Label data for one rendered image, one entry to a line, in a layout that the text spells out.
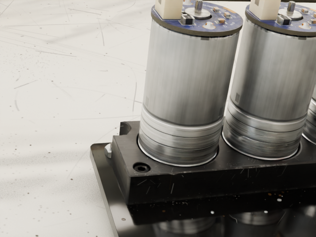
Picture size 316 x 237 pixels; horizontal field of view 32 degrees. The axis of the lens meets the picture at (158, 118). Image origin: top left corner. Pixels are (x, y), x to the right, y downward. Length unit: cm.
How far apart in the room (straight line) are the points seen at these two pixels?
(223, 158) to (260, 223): 2
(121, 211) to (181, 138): 3
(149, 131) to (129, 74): 10
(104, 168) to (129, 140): 1
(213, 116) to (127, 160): 3
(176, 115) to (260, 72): 3
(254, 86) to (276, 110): 1
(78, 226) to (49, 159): 4
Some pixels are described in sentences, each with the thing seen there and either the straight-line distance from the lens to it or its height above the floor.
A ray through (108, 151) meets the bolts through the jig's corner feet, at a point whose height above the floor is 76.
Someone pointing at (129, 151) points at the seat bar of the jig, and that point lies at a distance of 16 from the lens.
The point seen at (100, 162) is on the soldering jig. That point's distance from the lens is 17.
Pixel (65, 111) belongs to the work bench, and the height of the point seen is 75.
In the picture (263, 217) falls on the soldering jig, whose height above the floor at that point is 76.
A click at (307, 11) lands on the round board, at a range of 17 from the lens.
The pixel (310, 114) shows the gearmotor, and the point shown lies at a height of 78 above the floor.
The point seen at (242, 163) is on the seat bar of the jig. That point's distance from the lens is 16.
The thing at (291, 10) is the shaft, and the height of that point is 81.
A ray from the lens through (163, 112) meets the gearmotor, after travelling 15.
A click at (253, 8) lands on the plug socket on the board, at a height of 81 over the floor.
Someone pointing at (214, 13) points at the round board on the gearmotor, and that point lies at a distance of 15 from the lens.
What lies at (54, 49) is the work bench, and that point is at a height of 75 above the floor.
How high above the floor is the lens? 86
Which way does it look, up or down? 30 degrees down
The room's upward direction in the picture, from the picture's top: 7 degrees clockwise
